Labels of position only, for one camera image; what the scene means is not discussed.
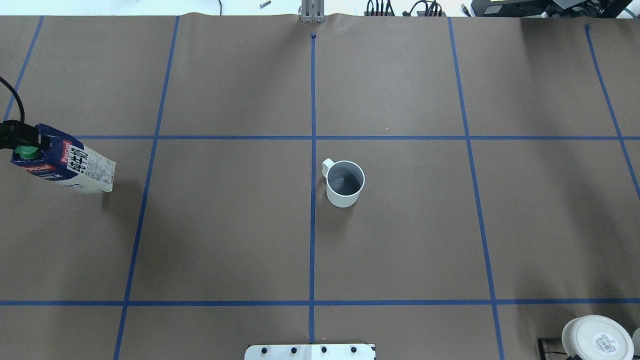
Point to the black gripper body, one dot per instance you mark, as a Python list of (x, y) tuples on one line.
[(15, 134)]

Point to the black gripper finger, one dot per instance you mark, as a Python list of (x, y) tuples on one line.
[(32, 137)]

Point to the blue white milk carton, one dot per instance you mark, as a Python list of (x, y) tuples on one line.
[(67, 162)]

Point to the white mug grey inside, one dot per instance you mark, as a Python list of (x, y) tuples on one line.
[(345, 181)]

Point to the white cup on rack lower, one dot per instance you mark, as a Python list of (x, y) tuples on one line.
[(595, 337)]

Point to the black power strip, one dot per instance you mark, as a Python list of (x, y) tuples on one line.
[(404, 8)]

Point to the black laptop computer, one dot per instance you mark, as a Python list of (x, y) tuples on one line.
[(600, 9)]

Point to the aluminium frame post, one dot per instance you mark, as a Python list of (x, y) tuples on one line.
[(312, 11)]

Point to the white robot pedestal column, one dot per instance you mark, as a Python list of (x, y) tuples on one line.
[(331, 351)]

